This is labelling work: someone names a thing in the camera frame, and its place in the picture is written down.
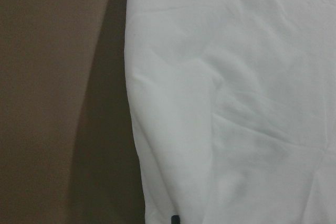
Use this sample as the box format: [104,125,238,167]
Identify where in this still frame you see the white long-sleeve printed shirt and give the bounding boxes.
[125,0,335,223]

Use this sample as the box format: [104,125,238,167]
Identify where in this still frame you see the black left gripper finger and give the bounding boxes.
[171,215,180,224]

